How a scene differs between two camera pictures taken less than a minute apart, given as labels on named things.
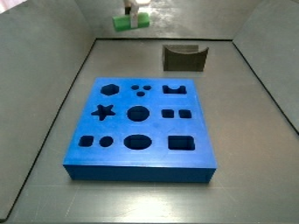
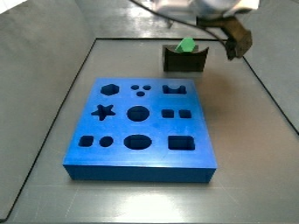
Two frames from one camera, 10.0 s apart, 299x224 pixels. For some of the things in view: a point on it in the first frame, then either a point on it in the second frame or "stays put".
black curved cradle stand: x=183 y=58 stays put
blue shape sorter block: x=143 y=132 stays put
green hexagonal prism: x=122 y=21 -> x=186 y=45
